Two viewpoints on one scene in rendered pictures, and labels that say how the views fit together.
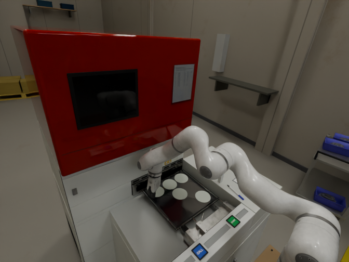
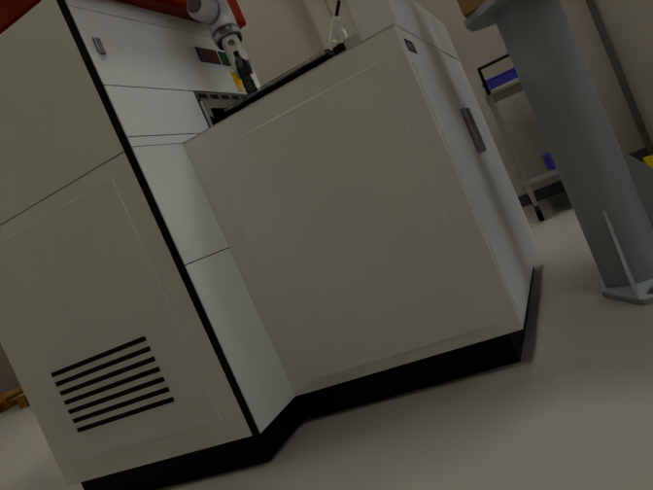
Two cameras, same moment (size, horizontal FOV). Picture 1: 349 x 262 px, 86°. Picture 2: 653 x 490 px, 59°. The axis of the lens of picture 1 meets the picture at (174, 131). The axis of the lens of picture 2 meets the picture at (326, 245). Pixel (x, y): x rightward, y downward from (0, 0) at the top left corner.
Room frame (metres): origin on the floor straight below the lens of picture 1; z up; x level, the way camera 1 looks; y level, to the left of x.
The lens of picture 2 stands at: (-0.69, 0.79, 0.49)
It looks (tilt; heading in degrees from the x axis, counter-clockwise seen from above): 3 degrees down; 336
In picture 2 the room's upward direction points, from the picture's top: 24 degrees counter-clockwise
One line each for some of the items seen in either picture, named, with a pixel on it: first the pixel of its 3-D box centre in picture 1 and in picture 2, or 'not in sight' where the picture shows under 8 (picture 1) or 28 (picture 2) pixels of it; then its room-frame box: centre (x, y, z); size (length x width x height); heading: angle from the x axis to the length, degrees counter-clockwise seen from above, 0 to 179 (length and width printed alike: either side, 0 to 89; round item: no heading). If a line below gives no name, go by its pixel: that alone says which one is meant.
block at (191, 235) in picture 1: (192, 236); (359, 38); (0.63, -0.13, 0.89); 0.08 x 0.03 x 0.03; 41
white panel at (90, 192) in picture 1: (136, 172); (192, 79); (0.96, 0.23, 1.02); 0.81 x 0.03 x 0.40; 131
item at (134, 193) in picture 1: (159, 177); (244, 116); (1.07, 0.09, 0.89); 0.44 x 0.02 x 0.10; 131
